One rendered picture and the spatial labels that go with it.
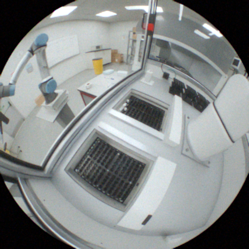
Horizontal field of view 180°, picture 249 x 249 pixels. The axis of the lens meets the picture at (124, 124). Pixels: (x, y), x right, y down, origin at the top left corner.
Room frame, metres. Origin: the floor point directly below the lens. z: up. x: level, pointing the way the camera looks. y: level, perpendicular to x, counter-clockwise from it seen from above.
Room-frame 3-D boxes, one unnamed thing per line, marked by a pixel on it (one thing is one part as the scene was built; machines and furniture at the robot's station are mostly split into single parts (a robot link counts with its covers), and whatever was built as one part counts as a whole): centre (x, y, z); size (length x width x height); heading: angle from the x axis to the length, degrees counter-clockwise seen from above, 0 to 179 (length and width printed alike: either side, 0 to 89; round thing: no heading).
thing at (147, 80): (0.54, -0.13, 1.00); 0.09 x 0.08 x 0.10; 65
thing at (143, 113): (0.28, -0.09, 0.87); 0.22 x 0.18 x 0.06; 65
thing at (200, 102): (0.40, -0.55, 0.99); 0.12 x 0.09 x 0.09; 155
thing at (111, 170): (-0.01, 0.04, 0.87); 0.22 x 0.18 x 0.06; 65
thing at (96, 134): (-0.01, 0.03, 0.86); 0.40 x 0.26 x 0.06; 65
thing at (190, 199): (0.12, -0.33, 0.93); 1.00 x 0.94 x 0.03; 155
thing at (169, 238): (-0.32, -0.21, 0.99); 0.07 x 0.03 x 0.03; 65
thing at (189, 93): (0.44, -0.45, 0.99); 0.12 x 0.09 x 0.09; 155
